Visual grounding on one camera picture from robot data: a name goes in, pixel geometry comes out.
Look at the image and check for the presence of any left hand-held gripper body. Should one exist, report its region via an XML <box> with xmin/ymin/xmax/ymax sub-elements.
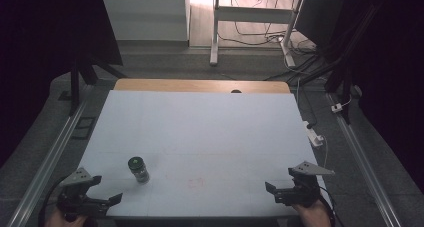
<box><xmin>56</xmin><ymin>167</ymin><xmax>110</xmax><ymax>222</ymax></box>

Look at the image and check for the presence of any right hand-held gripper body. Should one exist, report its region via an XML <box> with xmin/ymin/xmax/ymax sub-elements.
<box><xmin>274</xmin><ymin>160</ymin><xmax>336</xmax><ymax>208</ymax></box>

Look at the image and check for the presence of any person's left hand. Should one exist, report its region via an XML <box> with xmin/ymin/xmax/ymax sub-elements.
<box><xmin>44</xmin><ymin>208</ymin><xmax>88</xmax><ymax>227</ymax></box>

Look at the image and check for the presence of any person's right hand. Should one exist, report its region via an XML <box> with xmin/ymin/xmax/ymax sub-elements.
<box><xmin>292</xmin><ymin>200</ymin><xmax>332</xmax><ymax>227</ymax></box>

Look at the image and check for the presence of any black bottle with green dot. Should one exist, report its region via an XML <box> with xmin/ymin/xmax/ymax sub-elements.
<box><xmin>127</xmin><ymin>156</ymin><xmax>151</xmax><ymax>184</ymax></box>

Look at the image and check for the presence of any white power strip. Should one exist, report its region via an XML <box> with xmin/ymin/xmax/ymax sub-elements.
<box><xmin>302</xmin><ymin>120</ymin><xmax>325</xmax><ymax>149</ymax></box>

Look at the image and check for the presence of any white table mat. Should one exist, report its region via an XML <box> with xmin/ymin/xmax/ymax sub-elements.
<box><xmin>77</xmin><ymin>89</ymin><xmax>332</xmax><ymax>219</ymax></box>

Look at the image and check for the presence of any black tripod stand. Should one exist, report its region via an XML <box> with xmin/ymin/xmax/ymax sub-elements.
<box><xmin>67</xmin><ymin>51</ymin><xmax>128</xmax><ymax>117</ymax></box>
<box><xmin>289</xmin><ymin>0</ymin><xmax>356</xmax><ymax>125</ymax></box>

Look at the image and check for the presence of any black curtain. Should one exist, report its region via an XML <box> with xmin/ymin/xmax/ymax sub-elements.
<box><xmin>294</xmin><ymin>0</ymin><xmax>424</xmax><ymax>195</ymax></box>
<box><xmin>0</xmin><ymin>0</ymin><xmax>124</xmax><ymax>170</ymax></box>

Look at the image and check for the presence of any white cabinet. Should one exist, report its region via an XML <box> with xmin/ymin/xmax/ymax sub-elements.
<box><xmin>100</xmin><ymin>0</ymin><xmax>192</xmax><ymax>43</ymax></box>

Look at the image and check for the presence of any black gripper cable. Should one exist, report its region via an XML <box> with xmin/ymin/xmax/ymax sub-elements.
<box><xmin>37</xmin><ymin>176</ymin><xmax>67</xmax><ymax>227</ymax></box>
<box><xmin>318</xmin><ymin>185</ymin><xmax>338</xmax><ymax>227</ymax></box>

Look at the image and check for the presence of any thin white cable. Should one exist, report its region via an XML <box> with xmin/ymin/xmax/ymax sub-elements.
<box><xmin>320</xmin><ymin>135</ymin><xmax>330</xmax><ymax>169</ymax></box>

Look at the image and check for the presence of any aluminium floor rail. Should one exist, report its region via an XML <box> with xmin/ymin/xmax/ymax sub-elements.
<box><xmin>5</xmin><ymin>92</ymin><xmax>90</xmax><ymax>227</ymax></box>
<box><xmin>325</xmin><ymin>92</ymin><xmax>403</xmax><ymax>227</ymax></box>

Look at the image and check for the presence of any black floor cable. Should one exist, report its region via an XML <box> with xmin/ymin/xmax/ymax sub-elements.
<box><xmin>217</xmin><ymin>0</ymin><xmax>318</xmax><ymax>55</ymax></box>

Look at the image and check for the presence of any white desk frame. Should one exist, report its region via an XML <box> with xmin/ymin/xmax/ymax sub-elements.
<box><xmin>209</xmin><ymin>0</ymin><xmax>305</xmax><ymax>68</ymax></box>

